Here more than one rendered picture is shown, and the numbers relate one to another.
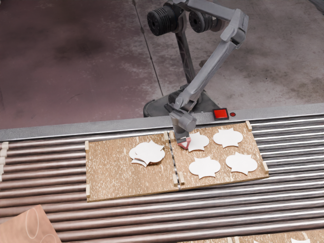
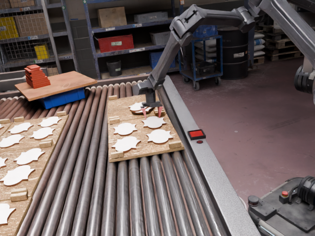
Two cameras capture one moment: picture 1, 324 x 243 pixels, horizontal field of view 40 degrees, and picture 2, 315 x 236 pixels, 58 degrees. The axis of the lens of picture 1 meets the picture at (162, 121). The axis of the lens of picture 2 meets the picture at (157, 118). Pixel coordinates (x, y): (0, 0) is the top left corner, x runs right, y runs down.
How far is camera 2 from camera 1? 2.37 m
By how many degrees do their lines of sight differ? 73
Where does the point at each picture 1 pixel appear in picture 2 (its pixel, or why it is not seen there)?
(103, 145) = not seen: hidden behind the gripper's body
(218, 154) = (140, 134)
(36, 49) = not seen: outside the picture
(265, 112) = (209, 161)
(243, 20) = (192, 17)
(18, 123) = (259, 138)
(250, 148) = (146, 149)
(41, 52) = not seen: outside the picture
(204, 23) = (297, 77)
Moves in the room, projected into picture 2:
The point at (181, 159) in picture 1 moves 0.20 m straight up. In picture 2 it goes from (136, 121) to (131, 88)
